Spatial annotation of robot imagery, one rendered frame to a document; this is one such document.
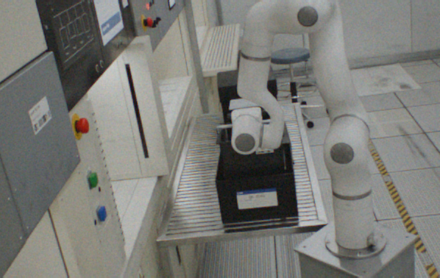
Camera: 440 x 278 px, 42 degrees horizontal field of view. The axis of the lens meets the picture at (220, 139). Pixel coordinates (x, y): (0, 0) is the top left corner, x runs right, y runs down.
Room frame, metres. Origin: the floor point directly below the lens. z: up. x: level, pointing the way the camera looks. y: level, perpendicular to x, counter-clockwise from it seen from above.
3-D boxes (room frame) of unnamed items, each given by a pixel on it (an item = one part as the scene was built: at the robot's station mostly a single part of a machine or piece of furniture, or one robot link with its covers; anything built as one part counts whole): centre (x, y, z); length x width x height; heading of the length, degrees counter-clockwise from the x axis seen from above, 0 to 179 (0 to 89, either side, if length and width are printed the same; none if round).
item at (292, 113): (2.37, -0.09, 0.38); 1.30 x 0.60 x 0.76; 174
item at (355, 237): (1.55, -0.37, 0.85); 0.19 x 0.19 x 0.18
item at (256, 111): (1.81, -0.10, 1.14); 0.11 x 0.10 x 0.07; 173
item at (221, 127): (1.92, -0.11, 1.00); 0.24 x 0.20 x 0.32; 83
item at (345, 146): (1.52, -0.36, 1.07); 0.19 x 0.12 x 0.24; 157
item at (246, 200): (1.91, -0.11, 0.85); 0.28 x 0.28 x 0.17; 83
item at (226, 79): (2.79, -0.17, 0.89); 0.29 x 0.29 x 0.25; 87
